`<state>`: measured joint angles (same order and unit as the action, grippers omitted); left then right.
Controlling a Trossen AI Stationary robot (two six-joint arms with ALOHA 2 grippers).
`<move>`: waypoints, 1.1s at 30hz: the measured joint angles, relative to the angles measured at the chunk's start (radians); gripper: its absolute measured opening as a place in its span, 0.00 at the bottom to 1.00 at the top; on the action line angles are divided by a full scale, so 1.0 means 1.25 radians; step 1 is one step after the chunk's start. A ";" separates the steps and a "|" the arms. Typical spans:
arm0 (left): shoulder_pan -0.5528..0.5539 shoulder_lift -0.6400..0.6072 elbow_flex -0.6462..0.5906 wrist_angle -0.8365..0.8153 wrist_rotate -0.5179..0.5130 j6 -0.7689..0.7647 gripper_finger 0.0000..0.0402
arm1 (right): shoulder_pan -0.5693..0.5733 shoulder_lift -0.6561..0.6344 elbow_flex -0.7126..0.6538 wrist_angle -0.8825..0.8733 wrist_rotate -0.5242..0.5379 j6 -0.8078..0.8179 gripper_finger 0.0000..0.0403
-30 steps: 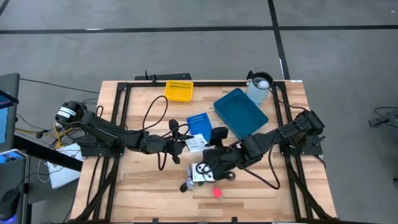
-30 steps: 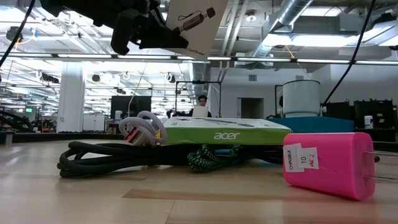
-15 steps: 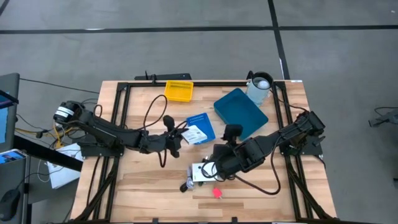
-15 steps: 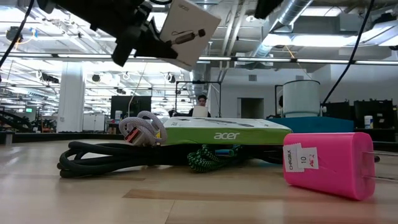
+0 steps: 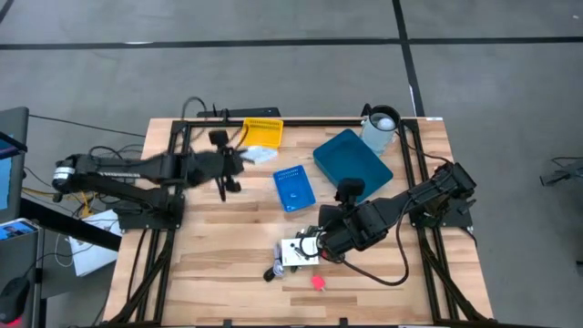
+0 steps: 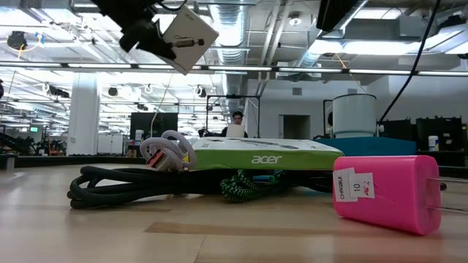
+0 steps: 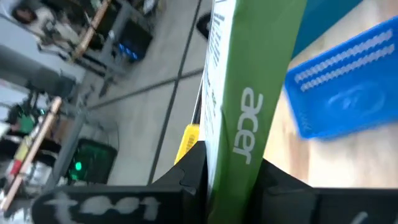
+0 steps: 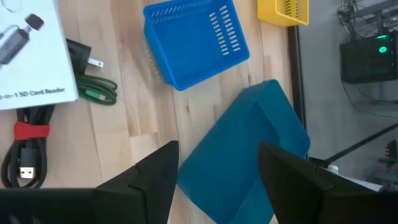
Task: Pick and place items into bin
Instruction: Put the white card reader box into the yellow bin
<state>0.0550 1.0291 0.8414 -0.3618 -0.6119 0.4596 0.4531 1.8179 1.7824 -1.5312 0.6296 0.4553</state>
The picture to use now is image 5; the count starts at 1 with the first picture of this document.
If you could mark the device with blue screen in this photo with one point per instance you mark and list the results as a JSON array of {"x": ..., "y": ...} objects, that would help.
[{"x": 16, "y": 229}]

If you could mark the black metal bar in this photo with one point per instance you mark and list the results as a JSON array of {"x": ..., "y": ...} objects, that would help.
[{"x": 68, "y": 224}]

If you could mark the white ball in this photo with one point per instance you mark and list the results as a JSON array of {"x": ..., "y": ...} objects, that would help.
[{"x": 386, "y": 124}]

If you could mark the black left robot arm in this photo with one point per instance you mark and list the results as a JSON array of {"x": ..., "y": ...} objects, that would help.
[{"x": 136, "y": 168}]

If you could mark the black metal table frame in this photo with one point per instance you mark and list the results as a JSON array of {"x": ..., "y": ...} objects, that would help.
[{"x": 319, "y": 122}]

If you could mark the yellow plastic basket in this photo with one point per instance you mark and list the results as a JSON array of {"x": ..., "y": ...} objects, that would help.
[{"x": 262, "y": 133}]

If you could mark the grey laptop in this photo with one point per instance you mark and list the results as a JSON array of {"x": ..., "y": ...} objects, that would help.
[{"x": 16, "y": 132}]

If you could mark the pink charger block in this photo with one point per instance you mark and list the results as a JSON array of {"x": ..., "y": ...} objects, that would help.
[{"x": 318, "y": 283}]

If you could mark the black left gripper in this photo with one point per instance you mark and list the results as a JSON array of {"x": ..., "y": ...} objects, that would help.
[{"x": 207, "y": 165}]

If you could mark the white paper box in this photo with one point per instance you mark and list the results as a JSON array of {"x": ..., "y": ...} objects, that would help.
[{"x": 91, "y": 255}]

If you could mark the blue plastic basket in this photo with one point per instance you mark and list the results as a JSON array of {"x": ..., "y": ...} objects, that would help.
[{"x": 293, "y": 189}]

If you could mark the pale cylinder container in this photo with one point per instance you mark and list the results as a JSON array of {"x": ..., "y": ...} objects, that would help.
[{"x": 375, "y": 139}]

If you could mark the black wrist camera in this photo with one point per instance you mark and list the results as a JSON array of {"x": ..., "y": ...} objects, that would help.
[
  {"x": 350, "y": 187},
  {"x": 218, "y": 137}
]

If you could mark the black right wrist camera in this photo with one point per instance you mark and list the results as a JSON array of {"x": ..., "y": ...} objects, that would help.
[{"x": 350, "y": 187}]

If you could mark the black computer mouse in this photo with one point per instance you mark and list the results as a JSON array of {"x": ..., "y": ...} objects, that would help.
[{"x": 13, "y": 298}]

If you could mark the teal plastic tray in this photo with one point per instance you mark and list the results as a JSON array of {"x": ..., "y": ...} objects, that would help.
[{"x": 350, "y": 164}]

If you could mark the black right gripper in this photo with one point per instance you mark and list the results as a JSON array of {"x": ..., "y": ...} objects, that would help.
[{"x": 360, "y": 228}]

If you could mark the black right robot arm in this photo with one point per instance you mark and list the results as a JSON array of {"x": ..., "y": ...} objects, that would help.
[{"x": 423, "y": 191}]

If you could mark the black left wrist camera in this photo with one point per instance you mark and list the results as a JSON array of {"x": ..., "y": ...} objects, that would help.
[{"x": 218, "y": 137}]

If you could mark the black power strip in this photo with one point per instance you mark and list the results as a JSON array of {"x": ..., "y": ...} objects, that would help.
[{"x": 255, "y": 112}]

